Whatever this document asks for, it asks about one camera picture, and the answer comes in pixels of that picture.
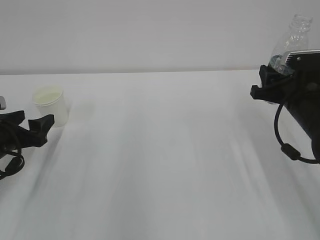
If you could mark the clear plastic water bottle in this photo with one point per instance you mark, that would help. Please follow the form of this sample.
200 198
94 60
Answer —
295 39

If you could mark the white paper cup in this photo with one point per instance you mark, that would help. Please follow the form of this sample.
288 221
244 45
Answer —
49 100

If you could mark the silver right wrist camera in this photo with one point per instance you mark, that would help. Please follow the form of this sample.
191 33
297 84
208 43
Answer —
305 60

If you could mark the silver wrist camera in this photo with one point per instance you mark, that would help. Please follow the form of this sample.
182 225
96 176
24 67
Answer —
3 104
305 60

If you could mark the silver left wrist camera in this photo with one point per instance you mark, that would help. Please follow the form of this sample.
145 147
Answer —
3 104

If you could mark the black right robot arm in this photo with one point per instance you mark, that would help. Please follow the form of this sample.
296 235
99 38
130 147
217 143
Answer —
310 123

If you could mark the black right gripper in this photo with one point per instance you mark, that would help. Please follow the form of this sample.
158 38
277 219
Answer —
298 91

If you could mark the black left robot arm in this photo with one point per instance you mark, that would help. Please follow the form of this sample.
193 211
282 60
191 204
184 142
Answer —
14 137

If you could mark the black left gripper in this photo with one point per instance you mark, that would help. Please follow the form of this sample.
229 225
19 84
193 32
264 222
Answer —
13 137

